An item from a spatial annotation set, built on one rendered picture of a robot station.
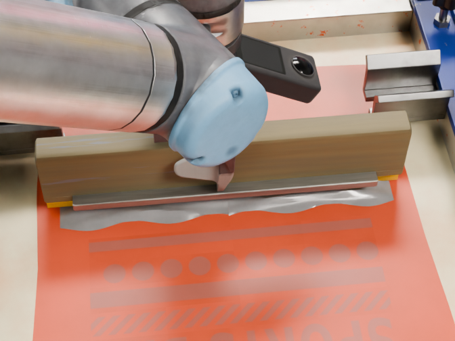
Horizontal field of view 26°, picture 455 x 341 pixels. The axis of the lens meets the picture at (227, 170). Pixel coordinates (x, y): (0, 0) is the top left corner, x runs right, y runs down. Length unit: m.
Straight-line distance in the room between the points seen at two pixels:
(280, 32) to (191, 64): 0.57
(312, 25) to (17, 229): 0.43
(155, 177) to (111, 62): 0.43
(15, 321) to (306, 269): 0.30
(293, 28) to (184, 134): 0.58
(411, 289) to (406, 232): 0.07
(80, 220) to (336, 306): 0.29
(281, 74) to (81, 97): 0.36
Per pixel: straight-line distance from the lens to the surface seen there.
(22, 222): 1.07
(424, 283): 1.03
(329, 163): 1.03
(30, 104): 0.57
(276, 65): 0.92
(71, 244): 1.05
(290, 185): 1.04
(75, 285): 1.02
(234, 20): 0.85
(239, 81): 0.66
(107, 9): 0.72
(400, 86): 1.15
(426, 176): 1.11
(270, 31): 1.22
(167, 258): 1.03
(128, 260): 1.03
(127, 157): 0.99
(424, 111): 1.12
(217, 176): 0.99
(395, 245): 1.05
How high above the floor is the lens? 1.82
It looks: 52 degrees down
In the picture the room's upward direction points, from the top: straight up
